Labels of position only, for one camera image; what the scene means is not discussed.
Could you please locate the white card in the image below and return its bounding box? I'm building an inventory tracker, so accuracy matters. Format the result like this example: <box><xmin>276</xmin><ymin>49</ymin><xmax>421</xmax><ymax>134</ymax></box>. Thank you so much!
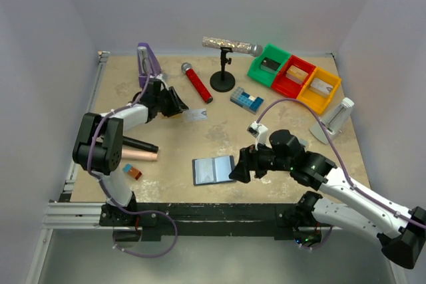
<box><xmin>310</xmin><ymin>78</ymin><xmax>333</xmax><ymax>97</ymax></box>
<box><xmin>183</xmin><ymin>108</ymin><xmax>207</xmax><ymax>122</ymax></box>

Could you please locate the navy blue card holder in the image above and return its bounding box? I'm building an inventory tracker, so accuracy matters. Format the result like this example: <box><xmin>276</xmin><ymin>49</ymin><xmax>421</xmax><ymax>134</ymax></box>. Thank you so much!
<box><xmin>192</xmin><ymin>156</ymin><xmax>235</xmax><ymax>186</ymax></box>

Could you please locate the gold VIP card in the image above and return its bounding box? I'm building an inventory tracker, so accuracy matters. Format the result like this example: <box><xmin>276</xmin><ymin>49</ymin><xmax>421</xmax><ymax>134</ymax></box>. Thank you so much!
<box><xmin>161</xmin><ymin>114</ymin><xmax>183</xmax><ymax>120</ymax></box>

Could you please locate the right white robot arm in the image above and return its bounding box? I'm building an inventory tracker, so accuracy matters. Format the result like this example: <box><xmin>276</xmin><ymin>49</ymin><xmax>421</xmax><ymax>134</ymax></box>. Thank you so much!
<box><xmin>229</xmin><ymin>130</ymin><xmax>425</xmax><ymax>269</ymax></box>

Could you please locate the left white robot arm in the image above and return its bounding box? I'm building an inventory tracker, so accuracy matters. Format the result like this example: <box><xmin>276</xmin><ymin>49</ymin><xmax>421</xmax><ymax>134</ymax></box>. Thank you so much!
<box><xmin>72</xmin><ymin>78</ymin><xmax>189</xmax><ymax>210</ymax></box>

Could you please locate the gold card in red bin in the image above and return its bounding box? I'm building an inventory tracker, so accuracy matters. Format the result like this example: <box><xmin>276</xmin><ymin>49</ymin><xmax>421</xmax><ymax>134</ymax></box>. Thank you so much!
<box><xmin>286</xmin><ymin>66</ymin><xmax>308</xmax><ymax>84</ymax></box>

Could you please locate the white card in yellow bin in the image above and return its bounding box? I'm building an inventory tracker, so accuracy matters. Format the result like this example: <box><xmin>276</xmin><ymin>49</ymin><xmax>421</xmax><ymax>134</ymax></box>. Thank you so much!
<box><xmin>310</xmin><ymin>78</ymin><xmax>333</xmax><ymax>97</ymax></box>

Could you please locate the dark card in green bin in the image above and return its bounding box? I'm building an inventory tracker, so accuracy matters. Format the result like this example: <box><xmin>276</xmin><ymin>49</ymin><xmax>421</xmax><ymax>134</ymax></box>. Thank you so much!
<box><xmin>260</xmin><ymin>58</ymin><xmax>280</xmax><ymax>74</ymax></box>

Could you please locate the purple metronome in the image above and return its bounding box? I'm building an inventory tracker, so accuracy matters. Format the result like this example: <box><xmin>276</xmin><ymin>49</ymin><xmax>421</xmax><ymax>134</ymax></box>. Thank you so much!
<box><xmin>136</xmin><ymin>43</ymin><xmax>162</xmax><ymax>88</ymax></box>

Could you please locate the red glitter microphone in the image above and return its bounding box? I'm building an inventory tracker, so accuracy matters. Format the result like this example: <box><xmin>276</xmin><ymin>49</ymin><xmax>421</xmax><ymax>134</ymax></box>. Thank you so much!
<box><xmin>181</xmin><ymin>63</ymin><xmax>213</xmax><ymax>104</ymax></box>

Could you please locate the black microphone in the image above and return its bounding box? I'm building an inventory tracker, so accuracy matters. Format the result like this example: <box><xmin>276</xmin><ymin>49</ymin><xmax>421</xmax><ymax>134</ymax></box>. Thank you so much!
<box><xmin>122</xmin><ymin>136</ymin><xmax>159</xmax><ymax>153</ymax></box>

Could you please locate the blue toy brick block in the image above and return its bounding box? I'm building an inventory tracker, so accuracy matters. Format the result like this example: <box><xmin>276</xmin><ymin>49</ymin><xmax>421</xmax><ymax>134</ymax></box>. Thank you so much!
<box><xmin>230</xmin><ymin>86</ymin><xmax>264</xmax><ymax>114</ymax></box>

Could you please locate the black microphone stand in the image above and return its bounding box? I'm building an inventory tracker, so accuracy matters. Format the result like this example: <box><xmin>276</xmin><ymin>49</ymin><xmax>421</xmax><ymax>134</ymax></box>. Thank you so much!
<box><xmin>210</xmin><ymin>47</ymin><xmax>235</xmax><ymax>92</ymax></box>

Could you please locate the pink microphone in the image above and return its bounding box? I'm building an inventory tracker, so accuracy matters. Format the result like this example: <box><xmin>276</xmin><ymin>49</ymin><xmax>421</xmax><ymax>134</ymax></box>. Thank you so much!
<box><xmin>122</xmin><ymin>149</ymin><xmax>158</xmax><ymax>162</ymax></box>

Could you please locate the orange and blue brick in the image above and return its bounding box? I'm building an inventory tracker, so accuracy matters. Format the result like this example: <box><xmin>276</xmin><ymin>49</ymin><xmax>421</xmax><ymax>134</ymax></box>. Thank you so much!
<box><xmin>122</xmin><ymin>164</ymin><xmax>142</xmax><ymax>181</ymax></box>

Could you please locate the white metronome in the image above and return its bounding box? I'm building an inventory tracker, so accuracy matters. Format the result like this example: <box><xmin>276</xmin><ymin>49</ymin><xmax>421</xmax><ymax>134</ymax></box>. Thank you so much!
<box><xmin>310</xmin><ymin>97</ymin><xmax>354</xmax><ymax>145</ymax></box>

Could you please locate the red plastic bin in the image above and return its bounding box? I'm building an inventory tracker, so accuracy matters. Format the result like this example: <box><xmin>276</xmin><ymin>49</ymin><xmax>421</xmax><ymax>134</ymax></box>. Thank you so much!
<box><xmin>271</xmin><ymin>55</ymin><xmax>315</xmax><ymax>98</ymax></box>

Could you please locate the yellow plastic bin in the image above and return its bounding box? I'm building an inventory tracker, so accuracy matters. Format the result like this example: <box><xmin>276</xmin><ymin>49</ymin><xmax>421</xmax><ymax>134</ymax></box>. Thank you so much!
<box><xmin>296</xmin><ymin>67</ymin><xmax>341</xmax><ymax>115</ymax></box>

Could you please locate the green plastic bin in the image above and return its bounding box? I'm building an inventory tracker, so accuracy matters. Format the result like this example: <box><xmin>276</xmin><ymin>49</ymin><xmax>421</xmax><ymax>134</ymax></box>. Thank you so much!
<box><xmin>248</xmin><ymin>44</ymin><xmax>292</xmax><ymax>87</ymax></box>

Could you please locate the silver glitter microphone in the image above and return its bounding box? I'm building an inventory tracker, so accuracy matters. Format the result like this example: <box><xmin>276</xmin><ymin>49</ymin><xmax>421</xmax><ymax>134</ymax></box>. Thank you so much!
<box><xmin>202</xmin><ymin>37</ymin><xmax>264</xmax><ymax>57</ymax></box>

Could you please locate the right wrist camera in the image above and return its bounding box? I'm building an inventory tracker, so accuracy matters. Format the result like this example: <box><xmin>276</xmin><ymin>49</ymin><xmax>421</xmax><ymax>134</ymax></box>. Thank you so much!
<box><xmin>247</xmin><ymin>121</ymin><xmax>268</xmax><ymax>150</ymax></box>

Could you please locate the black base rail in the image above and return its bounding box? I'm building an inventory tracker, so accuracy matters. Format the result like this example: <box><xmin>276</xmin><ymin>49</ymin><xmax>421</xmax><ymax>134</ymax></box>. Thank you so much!
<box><xmin>99</xmin><ymin>203</ymin><xmax>318</xmax><ymax>241</ymax></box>

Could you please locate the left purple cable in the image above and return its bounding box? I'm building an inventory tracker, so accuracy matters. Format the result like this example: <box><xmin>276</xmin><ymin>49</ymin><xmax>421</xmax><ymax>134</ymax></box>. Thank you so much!
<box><xmin>86</xmin><ymin>47</ymin><xmax>180</xmax><ymax>259</ymax></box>

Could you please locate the aluminium frame rail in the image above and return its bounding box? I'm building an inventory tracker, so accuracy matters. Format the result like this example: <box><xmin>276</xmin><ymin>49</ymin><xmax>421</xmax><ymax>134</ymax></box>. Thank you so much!
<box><xmin>25</xmin><ymin>51</ymin><xmax>110</xmax><ymax>284</ymax></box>

